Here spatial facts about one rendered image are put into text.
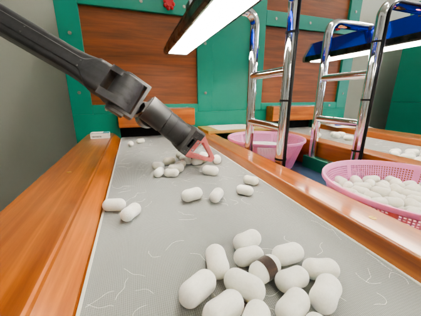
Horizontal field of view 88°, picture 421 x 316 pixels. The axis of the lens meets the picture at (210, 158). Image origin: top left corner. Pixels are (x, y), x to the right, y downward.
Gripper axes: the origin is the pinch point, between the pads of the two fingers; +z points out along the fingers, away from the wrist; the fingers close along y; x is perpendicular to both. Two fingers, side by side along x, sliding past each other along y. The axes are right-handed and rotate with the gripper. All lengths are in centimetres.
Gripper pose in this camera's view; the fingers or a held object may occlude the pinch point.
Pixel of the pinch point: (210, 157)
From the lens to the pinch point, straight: 55.3
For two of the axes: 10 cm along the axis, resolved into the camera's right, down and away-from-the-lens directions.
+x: -6.2, 7.8, -0.1
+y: -3.4, -2.5, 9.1
